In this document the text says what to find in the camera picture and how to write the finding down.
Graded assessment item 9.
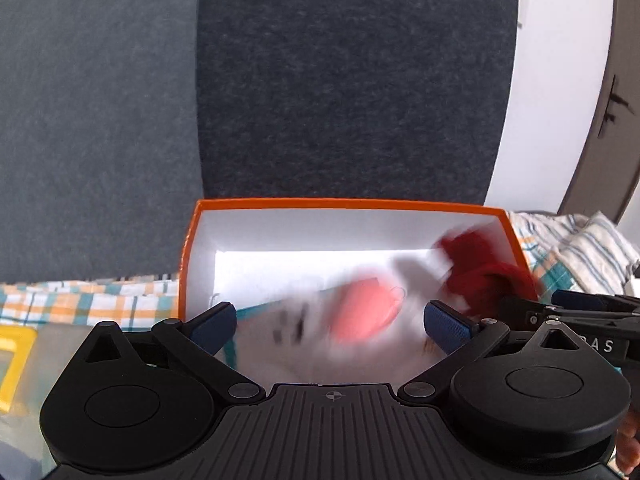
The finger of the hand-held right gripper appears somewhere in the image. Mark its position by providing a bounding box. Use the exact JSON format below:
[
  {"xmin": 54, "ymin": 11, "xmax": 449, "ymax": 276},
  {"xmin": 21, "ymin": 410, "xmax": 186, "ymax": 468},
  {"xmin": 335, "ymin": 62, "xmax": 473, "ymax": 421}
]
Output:
[
  {"xmin": 550, "ymin": 289, "xmax": 640, "ymax": 318},
  {"xmin": 499, "ymin": 296, "xmax": 556, "ymax": 328}
]

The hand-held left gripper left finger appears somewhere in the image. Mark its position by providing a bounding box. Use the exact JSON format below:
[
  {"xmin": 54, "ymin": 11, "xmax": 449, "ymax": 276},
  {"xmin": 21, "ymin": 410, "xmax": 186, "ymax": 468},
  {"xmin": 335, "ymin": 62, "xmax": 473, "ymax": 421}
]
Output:
[{"xmin": 65, "ymin": 302, "xmax": 266, "ymax": 403}]

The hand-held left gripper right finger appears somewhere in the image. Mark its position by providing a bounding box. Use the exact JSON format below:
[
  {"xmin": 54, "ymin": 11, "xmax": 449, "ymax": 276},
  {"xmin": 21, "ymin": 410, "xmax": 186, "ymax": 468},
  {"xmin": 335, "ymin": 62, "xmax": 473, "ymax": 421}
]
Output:
[{"xmin": 397, "ymin": 300, "xmax": 591, "ymax": 403}]

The dark red fluffy sock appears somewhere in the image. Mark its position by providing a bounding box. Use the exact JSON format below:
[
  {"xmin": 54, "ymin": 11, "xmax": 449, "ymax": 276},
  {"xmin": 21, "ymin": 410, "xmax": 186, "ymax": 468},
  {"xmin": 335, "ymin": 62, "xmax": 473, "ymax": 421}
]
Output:
[{"xmin": 435, "ymin": 227, "xmax": 538, "ymax": 318}]

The white plush toy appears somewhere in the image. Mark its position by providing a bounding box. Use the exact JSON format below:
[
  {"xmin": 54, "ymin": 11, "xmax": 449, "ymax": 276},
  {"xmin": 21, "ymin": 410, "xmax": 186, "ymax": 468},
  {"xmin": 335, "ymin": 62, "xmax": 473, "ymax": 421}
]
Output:
[{"xmin": 235, "ymin": 270, "xmax": 431, "ymax": 386}]

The orange cardboard box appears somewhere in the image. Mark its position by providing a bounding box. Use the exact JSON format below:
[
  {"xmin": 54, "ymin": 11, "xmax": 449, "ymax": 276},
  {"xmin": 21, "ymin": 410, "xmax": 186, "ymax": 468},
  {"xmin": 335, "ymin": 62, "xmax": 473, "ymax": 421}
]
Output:
[{"xmin": 179, "ymin": 199, "xmax": 526, "ymax": 321}]

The striped white blanket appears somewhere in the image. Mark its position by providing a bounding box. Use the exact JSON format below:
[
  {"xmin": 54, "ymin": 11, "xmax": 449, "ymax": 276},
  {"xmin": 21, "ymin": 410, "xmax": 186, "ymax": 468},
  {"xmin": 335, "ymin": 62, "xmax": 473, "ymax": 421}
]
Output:
[{"xmin": 510, "ymin": 211, "xmax": 640, "ymax": 301}]

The clear plastic storage box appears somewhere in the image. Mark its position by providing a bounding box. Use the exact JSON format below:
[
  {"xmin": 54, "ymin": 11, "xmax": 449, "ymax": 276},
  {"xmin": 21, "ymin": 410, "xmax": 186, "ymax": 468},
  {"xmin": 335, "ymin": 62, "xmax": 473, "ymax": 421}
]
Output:
[{"xmin": 0, "ymin": 320, "xmax": 101, "ymax": 461}]

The grey fabric headboard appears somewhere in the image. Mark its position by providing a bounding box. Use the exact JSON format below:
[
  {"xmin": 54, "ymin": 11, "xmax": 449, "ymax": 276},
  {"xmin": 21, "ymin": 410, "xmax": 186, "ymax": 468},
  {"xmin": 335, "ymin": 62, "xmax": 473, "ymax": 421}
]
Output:
[{"xmin": 0, "ymin": 0, "xmax": 521, "ymax": 281}]

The brown door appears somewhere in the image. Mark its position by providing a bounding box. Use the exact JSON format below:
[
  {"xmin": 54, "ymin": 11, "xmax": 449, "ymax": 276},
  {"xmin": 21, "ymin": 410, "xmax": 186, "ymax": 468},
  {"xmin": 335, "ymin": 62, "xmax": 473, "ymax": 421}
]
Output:
[{"xmin": 557, "ymin": 0, "xmax": 640, "ymax": 226}]

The dark door handle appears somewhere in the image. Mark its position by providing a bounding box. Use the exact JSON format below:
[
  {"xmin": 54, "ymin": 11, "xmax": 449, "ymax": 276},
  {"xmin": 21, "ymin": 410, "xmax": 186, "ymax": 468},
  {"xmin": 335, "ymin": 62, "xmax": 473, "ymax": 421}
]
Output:
[{"xmin": 597, "ymin": 75, "xmax": 628, "ymax": 138}]

